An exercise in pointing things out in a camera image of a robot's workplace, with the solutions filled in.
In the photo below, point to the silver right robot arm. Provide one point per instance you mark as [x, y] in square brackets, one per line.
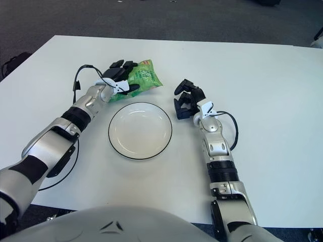
[217, 146]

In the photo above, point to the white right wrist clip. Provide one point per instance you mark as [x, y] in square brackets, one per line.
[207, 107]

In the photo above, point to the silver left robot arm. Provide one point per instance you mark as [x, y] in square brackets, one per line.
[50, 143]

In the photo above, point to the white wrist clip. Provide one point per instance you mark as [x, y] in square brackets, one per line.
[207, 107]
[123, 85]

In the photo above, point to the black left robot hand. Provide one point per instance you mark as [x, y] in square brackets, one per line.
[114, 73]

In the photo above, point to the grey robot torso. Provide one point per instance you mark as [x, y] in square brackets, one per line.
[151, 221]

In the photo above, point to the green snack bag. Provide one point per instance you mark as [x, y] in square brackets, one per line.
[146, 78]

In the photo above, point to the grey caster base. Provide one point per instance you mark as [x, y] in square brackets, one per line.
[314, 235]

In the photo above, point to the white and black equipment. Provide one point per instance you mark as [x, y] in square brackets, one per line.
[318, 43]

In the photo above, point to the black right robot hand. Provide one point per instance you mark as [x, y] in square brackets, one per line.
[195, 97]

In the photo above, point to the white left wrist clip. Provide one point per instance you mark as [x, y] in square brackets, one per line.
[123, 85]

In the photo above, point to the black bag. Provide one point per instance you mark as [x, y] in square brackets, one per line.
[17, 59]

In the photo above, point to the white plate black rim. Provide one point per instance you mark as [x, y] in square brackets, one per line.
[140, 131]

